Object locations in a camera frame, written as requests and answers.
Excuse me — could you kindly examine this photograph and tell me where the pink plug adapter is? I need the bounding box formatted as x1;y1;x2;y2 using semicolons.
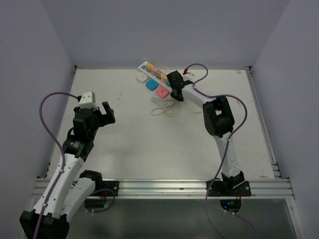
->
156;86;169;99

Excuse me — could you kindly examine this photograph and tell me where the blue plug adapter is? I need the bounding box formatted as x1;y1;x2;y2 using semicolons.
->
146;79;159;91

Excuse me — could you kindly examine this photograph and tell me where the white plug adapter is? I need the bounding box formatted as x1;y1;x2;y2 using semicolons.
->
136;72;149;83

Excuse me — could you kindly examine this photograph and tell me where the white power strip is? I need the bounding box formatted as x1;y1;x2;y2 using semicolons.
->
138;61;171;93

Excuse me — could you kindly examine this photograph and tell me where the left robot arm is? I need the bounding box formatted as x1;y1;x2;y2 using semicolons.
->
19;102;117;239

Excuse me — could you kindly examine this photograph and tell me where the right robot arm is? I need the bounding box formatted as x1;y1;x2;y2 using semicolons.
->
167;71;245;196

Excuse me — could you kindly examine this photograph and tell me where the yellow cube plug near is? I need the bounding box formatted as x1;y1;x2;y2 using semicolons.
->
161;74;167;84

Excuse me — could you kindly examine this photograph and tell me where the yellow cube plug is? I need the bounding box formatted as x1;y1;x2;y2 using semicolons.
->
146;63;153;72
161;74;167;84

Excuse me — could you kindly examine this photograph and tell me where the pink cube plug far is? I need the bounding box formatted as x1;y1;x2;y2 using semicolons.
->
151;66;158;75

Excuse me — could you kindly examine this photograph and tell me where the yellow cube plug far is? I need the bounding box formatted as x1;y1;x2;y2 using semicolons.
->
146;63;153;72

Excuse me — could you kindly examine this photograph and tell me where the white power strip cord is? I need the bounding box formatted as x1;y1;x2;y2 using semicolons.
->
150;94;178;116

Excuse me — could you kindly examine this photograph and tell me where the yellow charging cable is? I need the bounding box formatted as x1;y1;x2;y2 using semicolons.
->
159;69;186;117

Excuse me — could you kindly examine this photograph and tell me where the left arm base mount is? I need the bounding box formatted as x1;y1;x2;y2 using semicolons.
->
72;179;120;200

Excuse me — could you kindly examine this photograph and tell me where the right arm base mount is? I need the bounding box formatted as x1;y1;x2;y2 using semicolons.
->
206;179;252;197

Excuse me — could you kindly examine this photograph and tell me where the aluminium front rail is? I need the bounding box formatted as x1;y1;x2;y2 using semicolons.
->
31;177;295;199

